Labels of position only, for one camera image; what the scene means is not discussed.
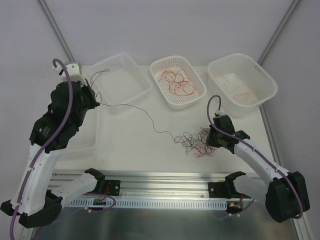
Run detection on red black cable bundle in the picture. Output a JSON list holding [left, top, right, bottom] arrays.
[[173, 126, 218, 159]]

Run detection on long black cable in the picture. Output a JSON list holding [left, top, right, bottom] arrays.
[[89, 68, 181, 145]]

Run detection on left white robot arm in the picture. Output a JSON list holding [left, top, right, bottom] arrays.
[[0, 80, 105, 229]]

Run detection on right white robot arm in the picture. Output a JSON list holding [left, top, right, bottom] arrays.
[[206, 114, 310, 223]]

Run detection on translucent white perforated basket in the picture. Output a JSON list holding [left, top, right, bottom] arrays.
[[88, 53, 153, 105]]

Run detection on large white perforated basket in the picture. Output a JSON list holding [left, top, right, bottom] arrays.
[[40, 89, 102, 155]]

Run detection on solid white plastic bin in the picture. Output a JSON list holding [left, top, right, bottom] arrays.
[[207, 53, 278, 118]]

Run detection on oval white perforated basket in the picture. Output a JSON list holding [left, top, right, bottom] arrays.
[[149, 55, 207, 110]]

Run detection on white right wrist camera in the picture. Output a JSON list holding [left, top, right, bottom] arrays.
[[214, 110, 226, 117]]

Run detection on yellow cables in bin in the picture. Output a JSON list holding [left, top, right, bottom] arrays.
[[214, 71, 262, 101]]

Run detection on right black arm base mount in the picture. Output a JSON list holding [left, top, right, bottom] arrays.
[[207, 181, 241, 199]]

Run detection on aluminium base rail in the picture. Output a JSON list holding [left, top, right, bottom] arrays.
[[47, 169, 276, 201]]

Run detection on orange cables in oval basket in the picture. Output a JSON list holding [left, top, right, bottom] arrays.
[[157, 69, 197, 97]]

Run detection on aluminium frame post left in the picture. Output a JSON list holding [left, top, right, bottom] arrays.
[[36, 0, 78, 63]]

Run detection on aluminium frame post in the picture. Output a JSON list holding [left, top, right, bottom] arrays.
[[36, 0, 78, 63], [257, 0, 303, 66]]

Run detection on white slotted cable duct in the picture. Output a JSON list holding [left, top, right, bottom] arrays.
[[67, 196, 227, 211]]

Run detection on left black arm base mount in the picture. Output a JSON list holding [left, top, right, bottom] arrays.
[[88, 179, 121, 197]]

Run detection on aluminium frame post right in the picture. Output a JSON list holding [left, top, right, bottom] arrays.
[[257, 0, 303, 66]]

